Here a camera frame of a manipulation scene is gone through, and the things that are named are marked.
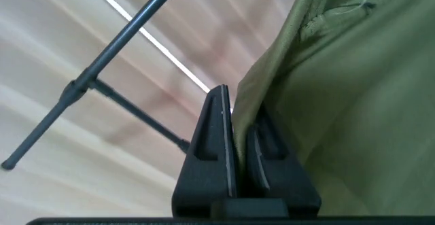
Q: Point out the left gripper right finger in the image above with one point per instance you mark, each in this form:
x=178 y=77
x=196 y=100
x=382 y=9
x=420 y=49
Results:
x=285 y=184

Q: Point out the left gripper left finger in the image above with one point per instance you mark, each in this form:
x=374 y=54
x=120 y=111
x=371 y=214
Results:
x=210 y=170

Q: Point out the green shirt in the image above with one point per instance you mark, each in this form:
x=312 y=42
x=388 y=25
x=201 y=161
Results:
x=357 y=99

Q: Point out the black clothes rack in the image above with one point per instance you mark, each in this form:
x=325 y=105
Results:
x=102 y=58

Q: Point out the beige curtain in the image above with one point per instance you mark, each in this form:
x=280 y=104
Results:
x=51 y=31

